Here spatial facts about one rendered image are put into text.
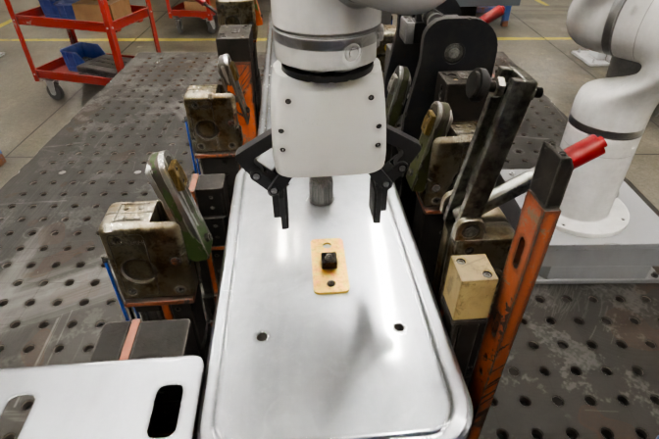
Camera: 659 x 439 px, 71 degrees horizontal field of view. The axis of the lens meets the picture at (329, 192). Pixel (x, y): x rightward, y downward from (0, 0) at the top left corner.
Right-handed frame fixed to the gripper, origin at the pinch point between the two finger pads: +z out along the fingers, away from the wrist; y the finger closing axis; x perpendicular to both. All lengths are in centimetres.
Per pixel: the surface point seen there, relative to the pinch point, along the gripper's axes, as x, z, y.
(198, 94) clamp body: -38.6, 3.1, 19.3
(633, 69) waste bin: -229, 79, -210
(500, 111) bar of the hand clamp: 1.4, -10.8, -14.9
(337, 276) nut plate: 2.0, 7.4, -0.6
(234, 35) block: -78, 5, 17
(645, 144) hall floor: -190, 111, -205
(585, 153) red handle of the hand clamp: 0.9, -5.6, -24.5
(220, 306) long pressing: 4.5, 7.8, 11.6
